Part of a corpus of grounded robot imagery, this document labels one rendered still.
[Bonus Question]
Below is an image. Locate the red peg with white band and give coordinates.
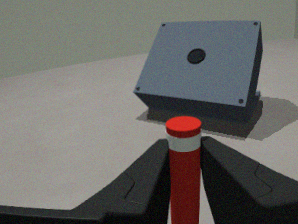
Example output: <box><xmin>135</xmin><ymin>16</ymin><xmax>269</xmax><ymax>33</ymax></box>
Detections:
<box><xmin>166</xmin><ymin>116</ymin><xmax>202</xmax><ymax>224</ymax></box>

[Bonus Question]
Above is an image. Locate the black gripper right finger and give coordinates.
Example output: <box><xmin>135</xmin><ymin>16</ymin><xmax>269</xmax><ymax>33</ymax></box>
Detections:
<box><xmin>201</xmin><ymin>136</ymin><xmax>298</xmax><ymax>224</ymax></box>

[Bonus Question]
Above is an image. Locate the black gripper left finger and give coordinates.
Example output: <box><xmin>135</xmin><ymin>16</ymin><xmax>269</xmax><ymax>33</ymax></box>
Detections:
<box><xmin>0</xmin><ymin>139</ymin><xmax>170</xmax><ymax>224</ymax></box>

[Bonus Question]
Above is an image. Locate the blue-grey sloped panel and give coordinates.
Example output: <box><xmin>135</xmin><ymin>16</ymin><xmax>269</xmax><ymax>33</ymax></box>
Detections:
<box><xmin>133</xmin><ymin>20</ymin><xmax>263</xmax><ymax>125</ymax></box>

